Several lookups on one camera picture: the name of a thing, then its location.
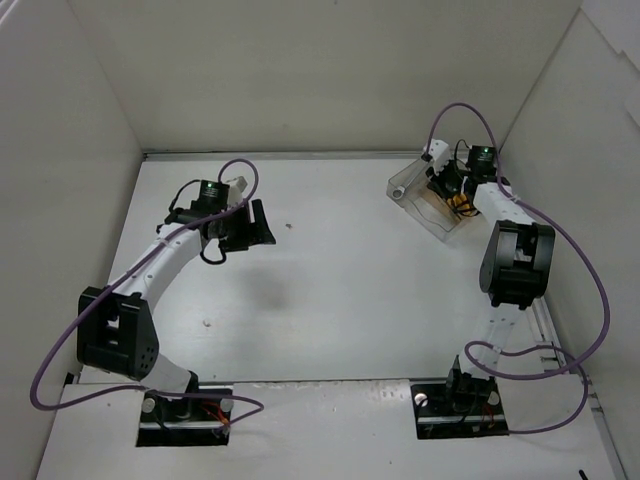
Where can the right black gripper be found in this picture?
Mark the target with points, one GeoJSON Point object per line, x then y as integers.
{"type": "Point", "coordinates": [445, 181]}

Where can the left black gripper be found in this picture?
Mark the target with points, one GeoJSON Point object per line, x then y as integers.
{"type": "Point", "coordinates": [250, 226]}

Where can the yellow needle nose pliers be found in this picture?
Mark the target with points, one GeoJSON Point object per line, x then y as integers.
{"type": "Point", "coordinates": [462, 206]}

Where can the large silver ratchet wrench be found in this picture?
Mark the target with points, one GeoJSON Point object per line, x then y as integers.
{"type": "Point", "coordinates": [403, 180]}

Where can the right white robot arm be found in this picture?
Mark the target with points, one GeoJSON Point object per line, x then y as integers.
{"type": "Point", "coordinates": [515, 268]}

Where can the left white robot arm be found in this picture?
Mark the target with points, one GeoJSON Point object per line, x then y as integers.
{"type": "Point", "coordinates": [117, 332]}

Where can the clear plastic organizer container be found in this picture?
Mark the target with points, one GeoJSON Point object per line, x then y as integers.
{"type": "Point", "coordinates": [431, 212]}

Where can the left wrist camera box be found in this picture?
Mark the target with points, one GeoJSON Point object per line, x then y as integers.
{"type": "Point", "coordinates": [237, 187]}

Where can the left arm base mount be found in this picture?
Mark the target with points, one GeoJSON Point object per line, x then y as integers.
{"type": "Point", "coordinates": [183, 422]}

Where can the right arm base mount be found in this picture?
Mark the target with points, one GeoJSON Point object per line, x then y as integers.
{"type": "Point", "coordinates": [459, 406]}

